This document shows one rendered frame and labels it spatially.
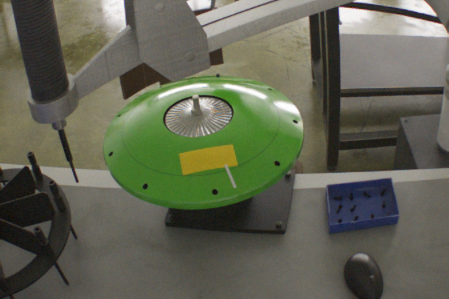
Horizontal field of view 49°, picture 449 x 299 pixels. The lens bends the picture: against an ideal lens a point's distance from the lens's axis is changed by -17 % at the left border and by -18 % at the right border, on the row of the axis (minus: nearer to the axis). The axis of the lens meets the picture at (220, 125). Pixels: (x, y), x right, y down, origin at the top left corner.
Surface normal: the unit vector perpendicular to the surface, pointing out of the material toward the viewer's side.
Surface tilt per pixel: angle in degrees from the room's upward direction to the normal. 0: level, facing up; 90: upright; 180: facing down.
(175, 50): 90
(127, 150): 22
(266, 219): 0
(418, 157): 0
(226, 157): 16
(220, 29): 8
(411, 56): 0
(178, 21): 90
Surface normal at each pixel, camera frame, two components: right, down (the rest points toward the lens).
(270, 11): -0.23, -0.75
